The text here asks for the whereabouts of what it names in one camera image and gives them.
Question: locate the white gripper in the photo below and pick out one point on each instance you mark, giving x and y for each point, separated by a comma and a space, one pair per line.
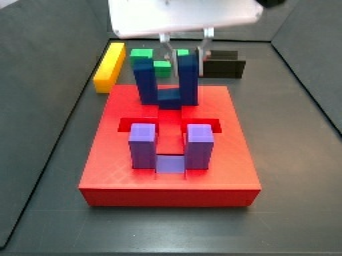
138, 18

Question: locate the blue U-shaped block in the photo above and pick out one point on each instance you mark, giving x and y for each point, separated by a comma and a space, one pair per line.
168, 97

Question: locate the red puzzle base board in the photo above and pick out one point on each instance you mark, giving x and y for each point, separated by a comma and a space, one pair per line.
112, 183

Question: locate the green zigzag block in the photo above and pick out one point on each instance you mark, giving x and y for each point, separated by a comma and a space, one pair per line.
160, 65

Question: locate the yellow long block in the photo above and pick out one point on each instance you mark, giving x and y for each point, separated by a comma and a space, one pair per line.
110, 67

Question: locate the purple U-shaped block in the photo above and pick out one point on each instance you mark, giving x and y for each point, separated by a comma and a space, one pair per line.
171, 151

